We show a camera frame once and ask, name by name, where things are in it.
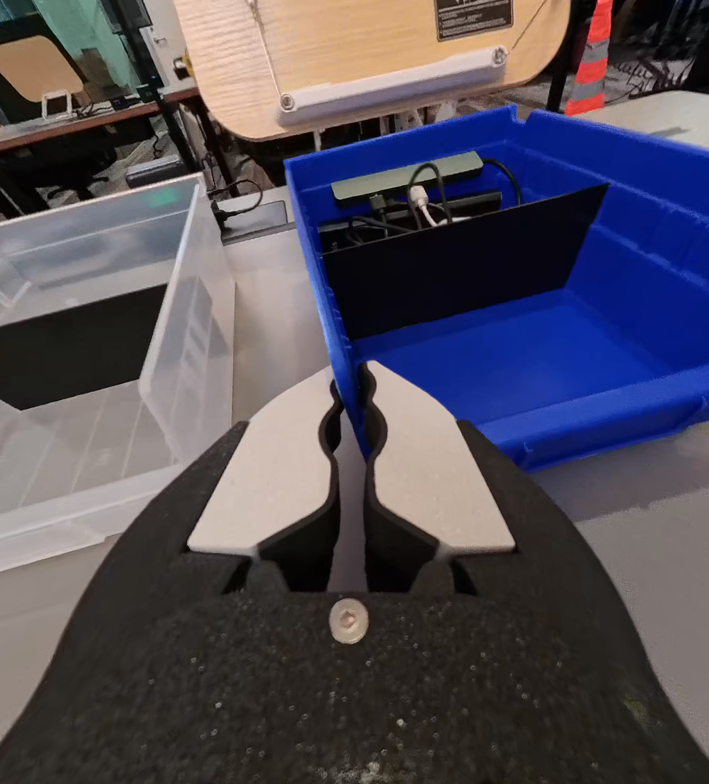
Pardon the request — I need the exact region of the black USB hub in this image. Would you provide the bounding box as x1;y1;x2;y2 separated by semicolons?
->
319;190;503;252

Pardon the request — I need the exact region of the clear plastic bin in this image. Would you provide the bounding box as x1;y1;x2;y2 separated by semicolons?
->
0;173;236;583

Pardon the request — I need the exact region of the grey USB hub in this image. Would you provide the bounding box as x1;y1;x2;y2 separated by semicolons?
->
331;151;485;202

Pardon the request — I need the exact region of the black bin divider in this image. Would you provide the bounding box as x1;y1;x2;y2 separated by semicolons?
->
0;283;168;411
320;183;610;341

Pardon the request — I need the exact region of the blue plastic bin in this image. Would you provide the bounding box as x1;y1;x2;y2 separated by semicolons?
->
284;104;709;472

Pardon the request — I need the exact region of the brown wooden desk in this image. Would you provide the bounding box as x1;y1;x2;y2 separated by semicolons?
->
0;86;203;163

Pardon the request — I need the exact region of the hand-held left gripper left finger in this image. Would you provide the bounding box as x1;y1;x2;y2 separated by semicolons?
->
187;375;344;561

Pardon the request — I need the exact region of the white USB cable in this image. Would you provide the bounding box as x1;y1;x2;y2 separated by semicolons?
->
408;185;453;229

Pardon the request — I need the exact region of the black USB cable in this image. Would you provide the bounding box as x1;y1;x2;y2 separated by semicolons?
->
354;161;453;236

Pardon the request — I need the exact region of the grey hub cable with plug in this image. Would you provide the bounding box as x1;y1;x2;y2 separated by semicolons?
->
482;158;522;206

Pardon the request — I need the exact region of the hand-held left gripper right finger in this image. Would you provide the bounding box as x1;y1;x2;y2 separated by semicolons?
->
358;360;517;562

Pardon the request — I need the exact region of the grey table cable cover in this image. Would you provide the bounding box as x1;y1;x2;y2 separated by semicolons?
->
222;201;289;247

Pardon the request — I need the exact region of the orange traffic cone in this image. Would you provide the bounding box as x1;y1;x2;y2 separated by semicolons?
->
565;0;613;117

